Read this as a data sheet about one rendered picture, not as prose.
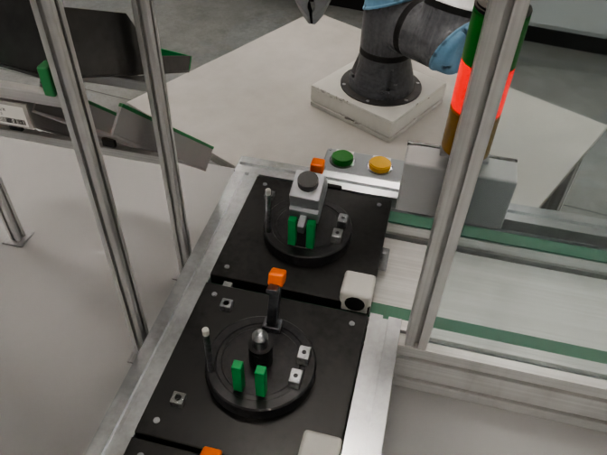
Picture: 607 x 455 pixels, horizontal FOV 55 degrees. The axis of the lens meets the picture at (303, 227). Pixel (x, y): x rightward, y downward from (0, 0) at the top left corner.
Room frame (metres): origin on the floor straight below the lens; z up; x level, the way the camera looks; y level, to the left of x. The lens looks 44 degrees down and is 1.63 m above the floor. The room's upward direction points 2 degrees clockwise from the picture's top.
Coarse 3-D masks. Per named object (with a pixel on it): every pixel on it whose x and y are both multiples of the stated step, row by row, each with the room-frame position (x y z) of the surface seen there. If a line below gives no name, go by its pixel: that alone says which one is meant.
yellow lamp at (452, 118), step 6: (450, 108) 0.51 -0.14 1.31; (450, 114) 0.51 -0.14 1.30; (456, 114) 0.50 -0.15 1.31; (450, 120) 0.50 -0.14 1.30; (456, 120) 0.50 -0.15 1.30; (450, 126) 0.50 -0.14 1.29; (456, 126) 0.49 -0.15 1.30; (444, 132) 0.51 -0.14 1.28; (450, 132) 0.50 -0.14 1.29; (444, 138) 0.51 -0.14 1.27; (450, 138) 0.50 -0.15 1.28; (444, 144) 0.50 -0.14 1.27; (450, 144) 0.50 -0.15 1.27; (444, 150) 0.50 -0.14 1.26; (450, 150) 0.49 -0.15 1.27
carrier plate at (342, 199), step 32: (256, 192) 0.76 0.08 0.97; (288, 192) 0.76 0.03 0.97; (256, 224) 0.68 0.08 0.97; (352, 224) 0.69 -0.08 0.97; (384, 224) 0.69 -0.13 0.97; (224, 256) 0.61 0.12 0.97; (256, 256) 0.61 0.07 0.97; (352, 256) 0.62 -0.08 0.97; (256, 288) 0.56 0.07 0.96; (288, 288) 0.55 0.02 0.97; (320, 288) 0.55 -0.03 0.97
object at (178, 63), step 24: (0, 0) 0.59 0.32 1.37; (24, 0) 0.58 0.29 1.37; (0, 24) 0.58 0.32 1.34; (24, 24) 0.57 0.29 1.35; (72, 24) 0.59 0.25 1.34; (96, 24) 0.62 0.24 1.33; (120, 24) 0.66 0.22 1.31; (0, 48) 0.57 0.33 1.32; (24, 48) 0.56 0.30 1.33; (96, 48) 0.61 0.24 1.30; (120, 48) 0.65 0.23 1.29; (24, 72) 0.55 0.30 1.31; (96, 72) 0.60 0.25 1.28; (120, 72) 0.64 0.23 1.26; (168, 72) 0.73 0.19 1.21
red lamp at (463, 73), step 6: (462, 60) 0.51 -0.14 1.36; (462, 66) 0.50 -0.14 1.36; (468, 66) 0.50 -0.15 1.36; (462, 72) 0.50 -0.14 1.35; (468, 72) 0.50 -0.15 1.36; (456, 78) 0.52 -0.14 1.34; (462, 78) 0.50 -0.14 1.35; (468, 78) 0.49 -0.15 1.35; (456, 84) 0.51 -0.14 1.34; (462, 84) 0.50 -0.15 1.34; (456, 90) 0.51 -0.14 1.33; (462, 90) 0.50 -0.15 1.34; (456, 96) 0.50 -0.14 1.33; (462, 96) 0.50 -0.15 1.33; (456, 102) 0.50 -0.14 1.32; (462, 102) 0.49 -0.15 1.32; (456, 108) 0.50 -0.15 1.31
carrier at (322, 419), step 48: (192, 336) 0.46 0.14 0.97; (240, 336) 0.45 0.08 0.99; (288, 336) 0.45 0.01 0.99; (336, 336) 0.47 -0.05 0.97; (192, 384) 0.39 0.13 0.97; (240, 384) 0.37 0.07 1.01; (288, 384) 0.38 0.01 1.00; (336, 384) 0.40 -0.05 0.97; (144, 432) 0.32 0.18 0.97; (192, 432) 0.33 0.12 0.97; (240, 432) 0.33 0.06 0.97; (288, 432) 0.33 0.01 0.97; (336, 432) 0.33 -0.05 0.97
